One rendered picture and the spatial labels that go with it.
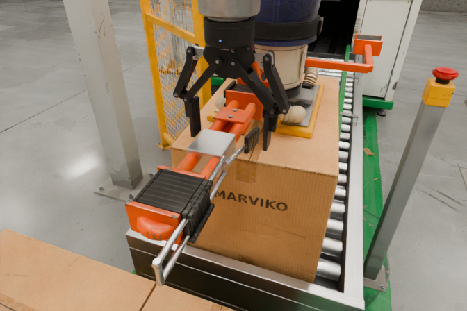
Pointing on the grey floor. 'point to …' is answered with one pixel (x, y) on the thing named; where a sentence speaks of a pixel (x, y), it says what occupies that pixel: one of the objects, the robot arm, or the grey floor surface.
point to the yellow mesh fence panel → (171, 36)
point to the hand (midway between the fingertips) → (230, 134)
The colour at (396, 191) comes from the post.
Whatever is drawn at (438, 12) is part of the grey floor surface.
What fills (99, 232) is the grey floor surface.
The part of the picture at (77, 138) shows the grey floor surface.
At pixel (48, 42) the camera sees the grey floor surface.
